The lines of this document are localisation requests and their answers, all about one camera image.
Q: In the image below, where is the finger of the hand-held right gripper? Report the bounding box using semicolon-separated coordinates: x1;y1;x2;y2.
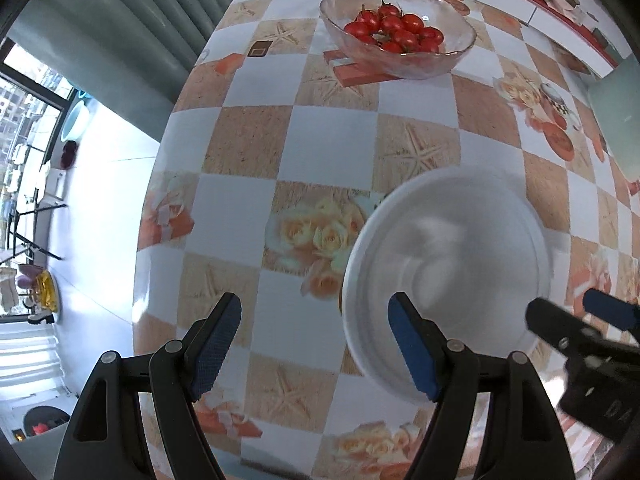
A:
525;297;601;361
582;288;640;346

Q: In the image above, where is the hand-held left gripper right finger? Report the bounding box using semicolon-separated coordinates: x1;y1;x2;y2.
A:
389;292;576;480

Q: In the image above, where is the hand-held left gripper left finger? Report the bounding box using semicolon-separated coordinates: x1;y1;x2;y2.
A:
52;292;242;480

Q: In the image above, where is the white bowl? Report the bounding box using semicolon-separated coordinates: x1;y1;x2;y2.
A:
341;166;554;405

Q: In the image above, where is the yellow round container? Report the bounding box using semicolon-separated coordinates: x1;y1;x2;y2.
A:
34;269;62;312

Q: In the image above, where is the pale green cutting board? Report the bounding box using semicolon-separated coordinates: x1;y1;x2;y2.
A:
587;54;640;182

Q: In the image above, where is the checkered printed tablecloth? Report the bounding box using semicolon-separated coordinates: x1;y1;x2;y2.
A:
131;0;640;480

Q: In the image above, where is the black drying rack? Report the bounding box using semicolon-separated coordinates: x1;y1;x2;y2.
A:
0;195;68;262

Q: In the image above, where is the white box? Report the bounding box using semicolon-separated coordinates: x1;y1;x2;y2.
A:
44;169;69;201

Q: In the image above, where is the blue and white basin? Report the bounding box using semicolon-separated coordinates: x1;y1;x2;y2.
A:
64;89;95;147

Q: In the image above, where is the white cabinet with red top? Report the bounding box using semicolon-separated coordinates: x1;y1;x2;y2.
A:
450;0;623;78

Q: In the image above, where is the grey pleated curtain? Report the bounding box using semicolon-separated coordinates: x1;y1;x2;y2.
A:
7;0;273;138

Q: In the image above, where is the pile of red cherry tomatoes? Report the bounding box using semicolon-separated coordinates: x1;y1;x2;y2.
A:
344;0;445;55

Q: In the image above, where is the clear glass bowl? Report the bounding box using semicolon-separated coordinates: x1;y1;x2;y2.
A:
320;0;477;81

